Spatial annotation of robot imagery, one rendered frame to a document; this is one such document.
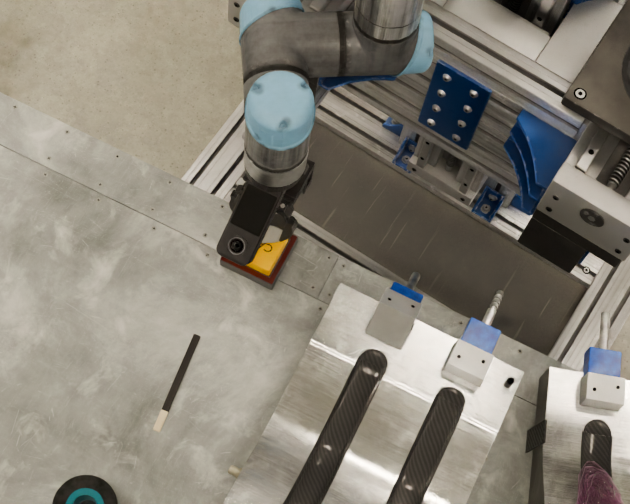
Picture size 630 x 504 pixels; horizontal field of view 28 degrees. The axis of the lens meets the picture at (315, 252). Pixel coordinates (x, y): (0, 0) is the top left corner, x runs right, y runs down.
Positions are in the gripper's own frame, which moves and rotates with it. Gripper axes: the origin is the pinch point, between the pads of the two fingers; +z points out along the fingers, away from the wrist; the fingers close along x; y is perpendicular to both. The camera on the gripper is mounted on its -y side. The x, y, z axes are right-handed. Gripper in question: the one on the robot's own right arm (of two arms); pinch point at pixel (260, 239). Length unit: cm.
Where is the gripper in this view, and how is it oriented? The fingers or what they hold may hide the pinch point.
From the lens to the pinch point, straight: 167.7
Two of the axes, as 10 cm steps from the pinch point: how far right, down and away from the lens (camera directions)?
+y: 4.4, -8.2, 3.7
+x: -9.0, -4.3, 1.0
